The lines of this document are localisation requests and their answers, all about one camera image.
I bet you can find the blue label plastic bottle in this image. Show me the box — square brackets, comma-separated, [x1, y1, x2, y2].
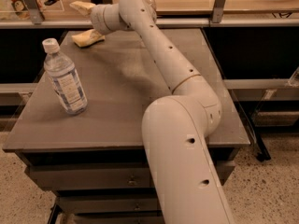
[42, 38, 88, 115]

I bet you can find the colourful box on shelf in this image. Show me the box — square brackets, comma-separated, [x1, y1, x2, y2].
[0, 0, 44, 23]

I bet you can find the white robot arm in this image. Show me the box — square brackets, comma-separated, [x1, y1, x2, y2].
[70, 0, 235, 224]

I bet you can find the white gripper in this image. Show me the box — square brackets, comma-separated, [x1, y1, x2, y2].
[70, 1, 127, 43]

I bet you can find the yellow sponge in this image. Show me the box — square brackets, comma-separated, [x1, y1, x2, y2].
[72, 29, 105, 48]

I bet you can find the grey drawer cabinet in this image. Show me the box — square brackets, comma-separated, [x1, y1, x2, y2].
[4, 29, 249, 224]

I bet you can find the clear water bottle red label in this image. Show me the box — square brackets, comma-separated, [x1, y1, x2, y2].
[143, 0, 157, 21]

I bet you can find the small black object on shelf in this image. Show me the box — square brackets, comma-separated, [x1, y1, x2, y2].
[44, 0, 59, 6]

